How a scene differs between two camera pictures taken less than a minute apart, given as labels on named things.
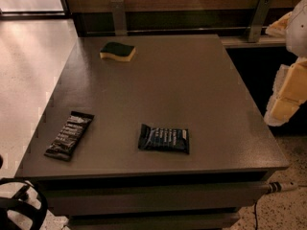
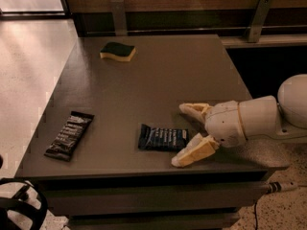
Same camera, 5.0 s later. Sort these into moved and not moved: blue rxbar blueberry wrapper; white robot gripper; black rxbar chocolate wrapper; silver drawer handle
Moved: white robot gripper
Not moved: silver drawer handle; blue rxbar blueberry wrapper; black rxbar chocolate wrapper
